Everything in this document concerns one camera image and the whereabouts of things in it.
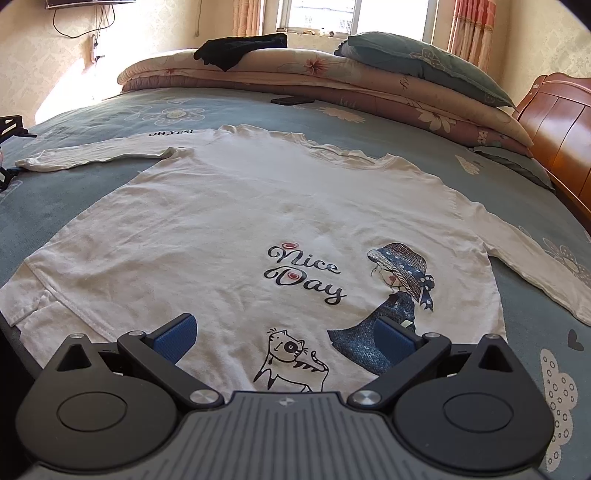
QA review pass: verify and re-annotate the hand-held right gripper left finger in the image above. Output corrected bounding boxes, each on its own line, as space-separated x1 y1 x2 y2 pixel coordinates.
55 312 227 411

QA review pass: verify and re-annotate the window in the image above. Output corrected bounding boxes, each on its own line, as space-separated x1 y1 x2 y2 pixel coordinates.
277 0 437 44

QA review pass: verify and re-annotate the black television cable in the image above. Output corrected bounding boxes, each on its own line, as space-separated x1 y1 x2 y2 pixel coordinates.
53 7 116 35

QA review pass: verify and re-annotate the black garment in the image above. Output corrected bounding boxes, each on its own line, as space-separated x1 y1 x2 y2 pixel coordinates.
193 33 288 72

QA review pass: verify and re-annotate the pink floral folded quilt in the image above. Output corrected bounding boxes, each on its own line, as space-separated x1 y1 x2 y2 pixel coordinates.
116 46 536 158

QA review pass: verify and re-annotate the pink patterned curtain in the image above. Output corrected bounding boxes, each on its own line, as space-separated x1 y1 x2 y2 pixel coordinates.
450 0 492 70
233 0 264 37

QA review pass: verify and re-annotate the white printed long-sleeve shirt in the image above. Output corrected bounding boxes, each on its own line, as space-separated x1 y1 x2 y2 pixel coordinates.
0 124 591 393

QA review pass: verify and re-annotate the wall television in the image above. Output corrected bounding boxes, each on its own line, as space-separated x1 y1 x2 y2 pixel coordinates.
45 0 139 10

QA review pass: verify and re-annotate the wooden bed headboard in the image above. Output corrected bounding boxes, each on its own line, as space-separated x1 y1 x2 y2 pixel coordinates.
512 73 591 227

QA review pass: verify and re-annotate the large grey-blue pillow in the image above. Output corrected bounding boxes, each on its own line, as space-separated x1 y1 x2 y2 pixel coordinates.
335 31 517 109

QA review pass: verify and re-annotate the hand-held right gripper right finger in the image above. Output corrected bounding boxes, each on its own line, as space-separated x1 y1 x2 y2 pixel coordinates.
346 314 514 411

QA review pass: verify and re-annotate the flat grey-blue pillow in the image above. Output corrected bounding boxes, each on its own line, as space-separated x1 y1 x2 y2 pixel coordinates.
471 145 555 191

